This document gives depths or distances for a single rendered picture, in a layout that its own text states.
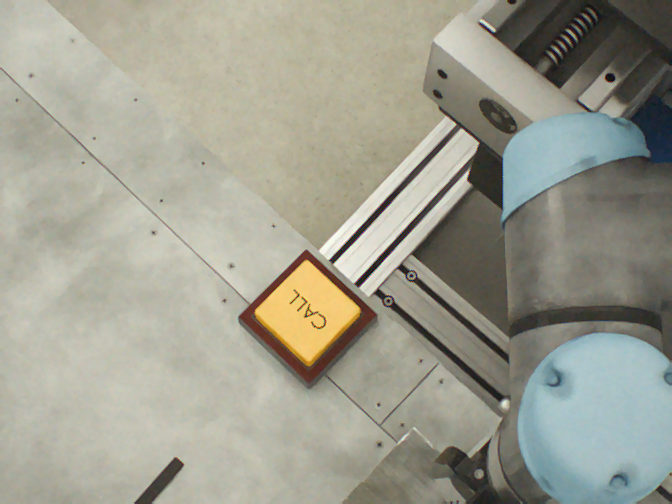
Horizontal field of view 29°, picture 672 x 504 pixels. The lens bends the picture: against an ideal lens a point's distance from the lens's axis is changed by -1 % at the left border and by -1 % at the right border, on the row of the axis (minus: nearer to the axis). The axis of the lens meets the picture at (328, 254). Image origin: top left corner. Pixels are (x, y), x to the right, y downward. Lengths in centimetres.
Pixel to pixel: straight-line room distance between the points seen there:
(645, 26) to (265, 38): 119
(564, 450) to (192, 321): 53
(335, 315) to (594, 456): 47
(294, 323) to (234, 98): 101
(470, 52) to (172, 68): 114
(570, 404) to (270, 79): 147
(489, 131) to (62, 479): 43
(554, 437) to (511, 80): 40
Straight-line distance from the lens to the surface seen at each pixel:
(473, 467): 80
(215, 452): 104
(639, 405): 59
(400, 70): 202
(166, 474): 104
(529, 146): 65
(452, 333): 165
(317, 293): 103
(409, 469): 95
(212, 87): 201
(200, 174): 110
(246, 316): 104
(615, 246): 63
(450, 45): 93
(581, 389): 59
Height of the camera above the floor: 183
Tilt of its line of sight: 73 degrees down
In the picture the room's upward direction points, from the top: 3 degrees clockwise
